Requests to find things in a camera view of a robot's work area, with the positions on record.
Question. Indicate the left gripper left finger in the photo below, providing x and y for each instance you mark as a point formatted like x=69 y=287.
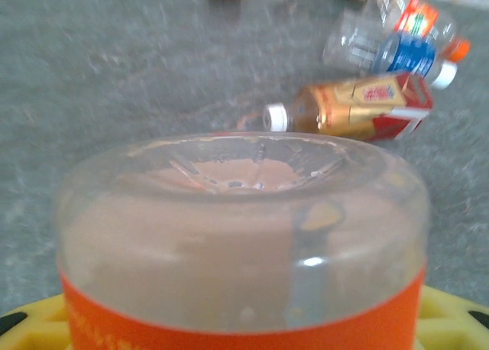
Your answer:
x=30 y=327

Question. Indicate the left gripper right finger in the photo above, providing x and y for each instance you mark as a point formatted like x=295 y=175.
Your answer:
x=454 y=323

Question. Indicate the orange label number five bottle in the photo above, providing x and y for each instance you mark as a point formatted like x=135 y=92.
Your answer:
x=244 y=250

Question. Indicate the gold red label tea bottle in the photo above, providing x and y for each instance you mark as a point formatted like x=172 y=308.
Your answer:
x=355 y=109

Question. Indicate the blue label water bottle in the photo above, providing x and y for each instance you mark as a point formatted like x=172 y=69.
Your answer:
x=410 y=57

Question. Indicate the orange label orange cap bottle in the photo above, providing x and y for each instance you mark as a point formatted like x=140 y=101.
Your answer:
x=418 y=17

